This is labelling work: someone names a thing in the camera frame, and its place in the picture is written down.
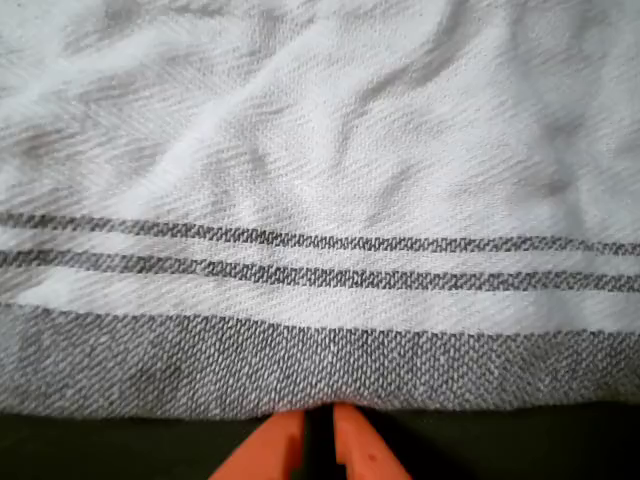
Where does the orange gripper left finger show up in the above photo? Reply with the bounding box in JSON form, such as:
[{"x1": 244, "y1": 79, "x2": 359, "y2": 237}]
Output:
[{"x1": 208, "y1": 409, "x2": 307, "y2": 480}]

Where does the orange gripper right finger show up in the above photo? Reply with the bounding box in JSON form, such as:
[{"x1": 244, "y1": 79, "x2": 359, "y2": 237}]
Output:
[{"x1": 332, "y1": 402, "x2": 414, "y2": 480}]

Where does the white grey-striped towel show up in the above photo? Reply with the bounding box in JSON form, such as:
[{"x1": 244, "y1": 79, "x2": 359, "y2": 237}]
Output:
[{"x1": 0, "y1": 0, "x2": 640, "y2": 420}]

